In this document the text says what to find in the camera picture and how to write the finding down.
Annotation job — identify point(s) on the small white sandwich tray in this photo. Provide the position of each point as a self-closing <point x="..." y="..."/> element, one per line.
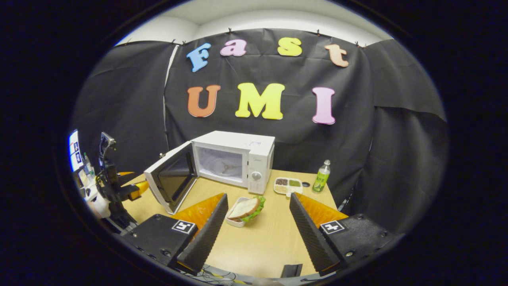
<point x="234" y="222"/>

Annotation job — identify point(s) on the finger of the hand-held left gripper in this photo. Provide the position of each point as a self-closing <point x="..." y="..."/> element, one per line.
<point x="125" y="173"/>
<point x="139" y="190"/>

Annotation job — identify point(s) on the white microwave oven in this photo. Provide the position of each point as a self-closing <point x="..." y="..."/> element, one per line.
<point x="262" y="151"/>

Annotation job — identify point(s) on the bread lettuce sandwich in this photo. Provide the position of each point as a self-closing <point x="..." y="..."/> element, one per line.
<point x="244" y="207"/>

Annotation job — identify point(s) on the white divided grain dish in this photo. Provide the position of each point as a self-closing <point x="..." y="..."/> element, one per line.
<point x="297" y="188"/>

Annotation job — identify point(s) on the green label drink bottle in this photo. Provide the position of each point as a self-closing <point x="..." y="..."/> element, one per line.
<point x="320" y="180"/>

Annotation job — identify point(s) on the black backdrop cloth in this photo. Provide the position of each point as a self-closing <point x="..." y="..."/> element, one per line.
<point x="297" y="147"/>

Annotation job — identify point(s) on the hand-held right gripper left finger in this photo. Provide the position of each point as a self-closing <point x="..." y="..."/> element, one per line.
<point x="206" y="238"/>

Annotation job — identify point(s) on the small black box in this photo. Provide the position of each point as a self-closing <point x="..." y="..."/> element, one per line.
<point x="291" y="271"/>

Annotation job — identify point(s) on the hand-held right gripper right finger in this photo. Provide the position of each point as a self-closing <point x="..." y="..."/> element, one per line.
<point x="311" y="238"/>

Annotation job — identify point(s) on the white blue printed sign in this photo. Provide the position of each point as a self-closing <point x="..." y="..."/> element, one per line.
<point x="74" y="149"/>

